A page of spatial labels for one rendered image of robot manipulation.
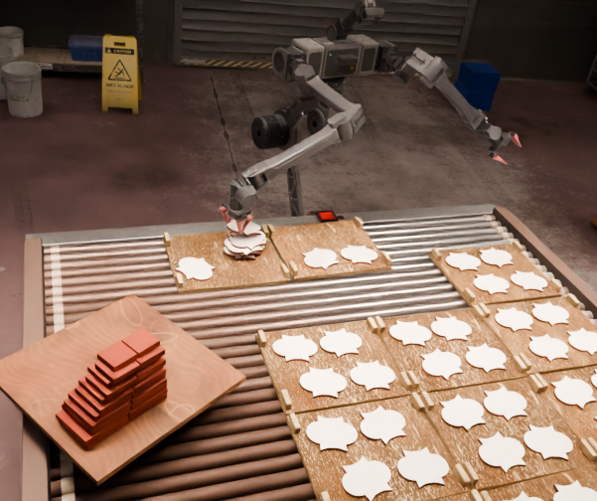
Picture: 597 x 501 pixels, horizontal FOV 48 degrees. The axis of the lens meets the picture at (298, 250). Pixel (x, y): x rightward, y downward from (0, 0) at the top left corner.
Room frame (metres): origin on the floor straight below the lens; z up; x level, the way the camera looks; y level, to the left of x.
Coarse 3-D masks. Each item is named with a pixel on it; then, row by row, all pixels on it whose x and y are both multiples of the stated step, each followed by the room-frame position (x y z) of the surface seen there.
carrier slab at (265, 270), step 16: (176, 240) 2.15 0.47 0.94; (192, 240) 2.17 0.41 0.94; (208, 240) 2.18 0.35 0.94; (224, 240) 2.20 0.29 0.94; (176, 256) 2.04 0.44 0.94; (192, 256) 2.06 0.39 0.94; (208, 256) 2.07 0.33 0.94; (224, 256) 2.09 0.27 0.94; (256, 256) 2.12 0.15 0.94; (272, 256) 2.13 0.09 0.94; (176, 272) 1.94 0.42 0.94; (224, 272) 1.99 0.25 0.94; (240, 272) 2.00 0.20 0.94; (256, 272) 2.02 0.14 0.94; (272, 272) 2.03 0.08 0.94; (192, 288) 1.87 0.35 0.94; (208, 288) 1.88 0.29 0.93; (224, 288) 1.91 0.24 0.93
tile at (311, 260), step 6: (306, 252) 2.18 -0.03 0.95; (312, 252) 2.18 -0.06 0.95; (318, 252) 2.19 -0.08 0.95; (324, 252) 2.20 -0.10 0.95; (330, 252) 2.20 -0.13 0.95; (306, 258) 2.14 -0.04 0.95; (312, 258) 2.14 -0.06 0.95; (318, 258) 2.15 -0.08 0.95; (324, 258) 2.16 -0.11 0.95; (330, 258) 2.16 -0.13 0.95; (306, 264) 2.11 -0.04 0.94; (312, 264) 2.10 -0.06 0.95; (318, 264) 2.11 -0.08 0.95; (324, 264) 2.12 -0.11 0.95; (330, 264) 2.12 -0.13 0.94
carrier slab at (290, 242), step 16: (320, 224) 2.42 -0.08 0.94; (336, 224) 2.44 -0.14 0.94; (352, 224) 2.46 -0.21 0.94; (272, 240) 2.25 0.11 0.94; (288, 240) 2.27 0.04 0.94; (304, 240) 2.28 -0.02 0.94; (320, 240) 2.30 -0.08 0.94; (336, 240) 2.32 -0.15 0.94; (352, 240) 2.33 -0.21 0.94; (368, 240) 2.35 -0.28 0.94; (288, 256) 2.15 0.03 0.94; (304, 256) 2.16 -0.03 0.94; (304, 272) 2.06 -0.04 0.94; (320, 272) 2.07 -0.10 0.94; (336, 272) 2.09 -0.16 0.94; (352, 272) 2.11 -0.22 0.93
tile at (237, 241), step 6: (234, 234) 2.16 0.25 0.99; (240, 234) 2.17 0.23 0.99; (234, 240) 2.12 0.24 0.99; (240, 240) 2.13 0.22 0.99; (246, 240) 2.14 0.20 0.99; (252, 240) 2.14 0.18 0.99; (258, 240) 2.15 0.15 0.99; (234, 246) 2.09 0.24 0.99; (240, 246) 2.09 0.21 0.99; (246, 246) 2.10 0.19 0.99; (252, 246) 2.10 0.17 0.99; (258, 246) 2.12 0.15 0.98
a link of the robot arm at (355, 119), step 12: (300, 72) 2.68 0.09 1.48; (312, 72) 2.66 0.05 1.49; (312, 84) 2.62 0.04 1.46; (324, 84) 2.60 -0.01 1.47; (312, 96) 2.66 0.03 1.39; (324, 96) 2.53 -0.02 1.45; (336, 96) 2.51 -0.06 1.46; (336, 108) 2.46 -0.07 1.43; (348, 108) 2.41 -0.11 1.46; (360, 108) 2.39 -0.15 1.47; (348, 120) 2.33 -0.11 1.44; (360, 120) 2.39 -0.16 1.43; (348, 132) 2.34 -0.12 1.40
